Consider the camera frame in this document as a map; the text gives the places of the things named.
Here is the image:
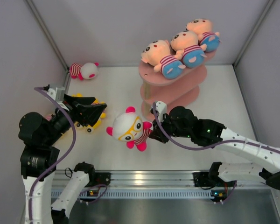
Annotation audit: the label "yellow plush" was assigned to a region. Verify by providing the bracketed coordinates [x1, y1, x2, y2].
[74, 98, 107, 133]
[71, 93, 84, 100]

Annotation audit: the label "aluminium mounting rail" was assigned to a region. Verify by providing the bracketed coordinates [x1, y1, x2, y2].
[52, 170, 270, 189]

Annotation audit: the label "white pink plush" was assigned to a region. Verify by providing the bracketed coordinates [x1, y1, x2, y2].
[69, 62, 99, 81]

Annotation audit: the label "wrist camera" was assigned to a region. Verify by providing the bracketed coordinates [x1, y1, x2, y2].
[154, 101, 167, 122]
[45, 84, 65, 105]

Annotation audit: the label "yellow plush corner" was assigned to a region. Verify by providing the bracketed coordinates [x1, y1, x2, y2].
[45, 114, 56, 121]

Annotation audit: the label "yellow plush right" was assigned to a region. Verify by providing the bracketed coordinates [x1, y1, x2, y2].
[74, 98, 107, 133]

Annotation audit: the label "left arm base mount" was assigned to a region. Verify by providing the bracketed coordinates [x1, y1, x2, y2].
[90, 172, 111, 186]

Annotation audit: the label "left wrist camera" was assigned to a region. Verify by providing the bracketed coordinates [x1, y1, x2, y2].
[45, 84, 65, 105]

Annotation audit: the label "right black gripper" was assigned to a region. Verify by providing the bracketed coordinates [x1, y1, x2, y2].
[150, 112, 192, 144]

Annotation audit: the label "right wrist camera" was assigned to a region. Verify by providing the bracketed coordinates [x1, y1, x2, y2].
[154, 101, 167, 122]

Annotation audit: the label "large boy plush doll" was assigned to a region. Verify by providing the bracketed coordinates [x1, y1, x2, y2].
[186, 18, 221, 52]

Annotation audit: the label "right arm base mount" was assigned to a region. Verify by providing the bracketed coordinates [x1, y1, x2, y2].
[193, 162, 236, 190]

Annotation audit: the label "pink three-tier shelf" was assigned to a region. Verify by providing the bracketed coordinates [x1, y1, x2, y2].
[139, 62, 207, 121]

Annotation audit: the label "small boy plush doll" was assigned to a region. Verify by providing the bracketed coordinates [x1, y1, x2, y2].
[141, 40, 186, 79]

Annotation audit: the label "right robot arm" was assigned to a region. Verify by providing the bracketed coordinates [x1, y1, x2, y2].
[149, 101, 280, 190]

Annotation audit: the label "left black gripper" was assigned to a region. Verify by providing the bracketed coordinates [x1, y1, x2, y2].
[43, 93, 106, 146]

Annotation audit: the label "white pink plush glasses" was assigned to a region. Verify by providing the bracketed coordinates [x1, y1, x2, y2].
[106, 106, 153, 152]

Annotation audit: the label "yellow plush left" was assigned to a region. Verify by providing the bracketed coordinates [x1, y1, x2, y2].
[71, 93, 84, 100]

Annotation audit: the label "white slotted cable duct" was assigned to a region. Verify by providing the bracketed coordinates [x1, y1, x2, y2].
[79, 189, 214, 199]

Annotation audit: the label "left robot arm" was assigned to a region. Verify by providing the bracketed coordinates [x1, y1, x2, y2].
[19, 95, 107, 224]

